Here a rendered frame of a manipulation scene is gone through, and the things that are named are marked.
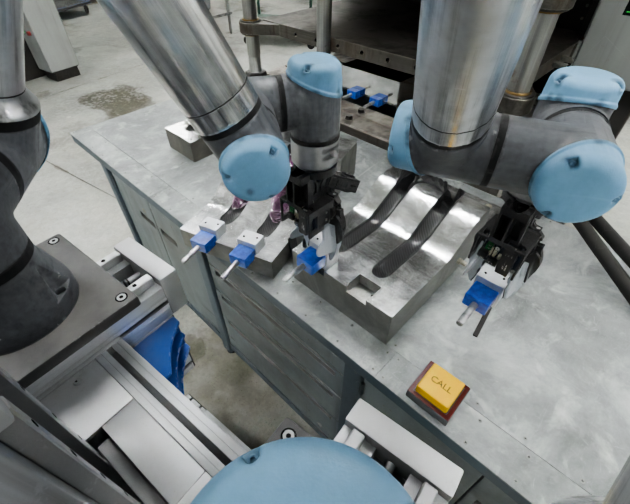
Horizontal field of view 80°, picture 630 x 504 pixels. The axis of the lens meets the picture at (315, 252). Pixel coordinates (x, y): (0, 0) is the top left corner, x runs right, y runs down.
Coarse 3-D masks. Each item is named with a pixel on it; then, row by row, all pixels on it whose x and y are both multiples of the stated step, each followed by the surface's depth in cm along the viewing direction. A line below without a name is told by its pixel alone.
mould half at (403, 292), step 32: (384, 192) 91; (416, 192) 89; (352, 224) 88; (384, 224) 87; (416, 224) 85; (448, 224) 83; (480, 224) 85; (352, 256) 79; (384, 256) 80; (416, 256) 80; (448, 256) 80; (320, 288) 81; (384, 288) 73; (416, 288) 73; (384, 320) 70
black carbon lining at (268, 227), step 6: (288, 150) 110; (246, 204) 96; (228, 210) 96; (234, 210) 96; (240, 210) 96; (222, 216) 94; (228, 216) 95; (234, 216) 95; (228, 222) 93; (264, 222) 93; (270, 222) 93; (258, 228) 91; (264, 228) 92; (270, 228) 92; (264, 234) 90; (270, 234) 89
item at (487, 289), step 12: (480, 276) 66; (492, 276) 66; (480, 288) 66; (492, 288) 65; (504, 288) 64; (468, 300) 65; (480, 300) 64; (492, 300) 64; (468, 312) 63; (480, 312) 65
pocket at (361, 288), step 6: (360, 276) 76; (354, 282) 76; (360, 282) 77; (366, 282) 76; (372, 282) 74; (348, 288) 74; (354, 288) 76; (360, 288) 76; (366, 288) 76; (372, 288) 75; (378, 288) 74; (354, 294) 74; (360, 294) 75; (366, 294) 75; (372, 294) 75; (360, 300) 73
